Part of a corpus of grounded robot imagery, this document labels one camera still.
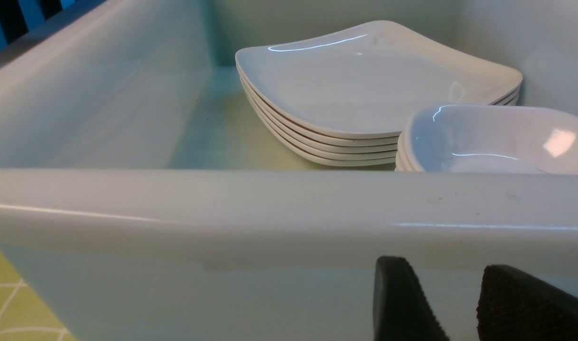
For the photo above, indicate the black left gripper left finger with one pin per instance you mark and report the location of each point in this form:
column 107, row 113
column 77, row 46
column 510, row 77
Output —
column 401, row 311

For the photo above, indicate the lower stacked white bowls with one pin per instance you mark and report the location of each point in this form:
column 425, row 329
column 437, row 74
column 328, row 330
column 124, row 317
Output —
column 402, row 161

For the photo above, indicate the green checkered tablecloth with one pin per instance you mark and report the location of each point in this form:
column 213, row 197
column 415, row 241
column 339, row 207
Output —
column 23, row 315

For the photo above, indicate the top stacked white square plate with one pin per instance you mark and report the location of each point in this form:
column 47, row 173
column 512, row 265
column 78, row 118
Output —
column 366, row 47

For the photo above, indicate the large white plastic tub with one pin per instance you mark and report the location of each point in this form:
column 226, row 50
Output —
column 142, row 198

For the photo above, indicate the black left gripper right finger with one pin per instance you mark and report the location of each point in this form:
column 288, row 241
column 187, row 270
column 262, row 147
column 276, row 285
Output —
column 515, row 306

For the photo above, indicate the lower stacked white plates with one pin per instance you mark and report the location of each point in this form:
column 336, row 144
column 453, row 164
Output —
column 317, row 147

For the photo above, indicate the top stacked white bowl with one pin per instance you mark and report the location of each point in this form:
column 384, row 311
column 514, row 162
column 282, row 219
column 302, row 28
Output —
column 491, row 139

